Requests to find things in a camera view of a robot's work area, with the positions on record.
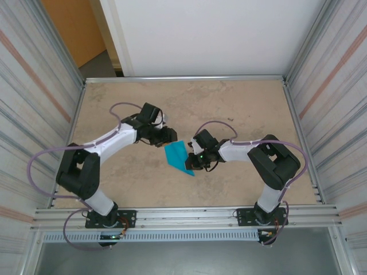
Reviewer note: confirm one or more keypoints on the orange wooden door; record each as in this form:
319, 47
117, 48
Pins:
74, 28

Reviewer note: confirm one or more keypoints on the white door frame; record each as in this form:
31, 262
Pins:
114, 28

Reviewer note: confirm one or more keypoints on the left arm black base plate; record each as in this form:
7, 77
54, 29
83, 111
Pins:
129, 217

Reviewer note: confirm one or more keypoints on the corrugated translucent side panel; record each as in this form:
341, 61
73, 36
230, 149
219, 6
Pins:
338, 100
23, 100

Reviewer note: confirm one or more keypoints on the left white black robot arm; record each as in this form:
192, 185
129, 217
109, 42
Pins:
78, 177

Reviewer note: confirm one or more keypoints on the blue cloth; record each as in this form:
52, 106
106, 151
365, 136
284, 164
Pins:
176, 154

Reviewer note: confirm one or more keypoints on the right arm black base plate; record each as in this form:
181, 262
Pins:
243, 217

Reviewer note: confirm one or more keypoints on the aluminium table edge rail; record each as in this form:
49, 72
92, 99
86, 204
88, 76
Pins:
186, 78
305, 143
74, 121

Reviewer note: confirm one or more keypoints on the wide aluminium mounting rail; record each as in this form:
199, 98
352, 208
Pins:
186, 217

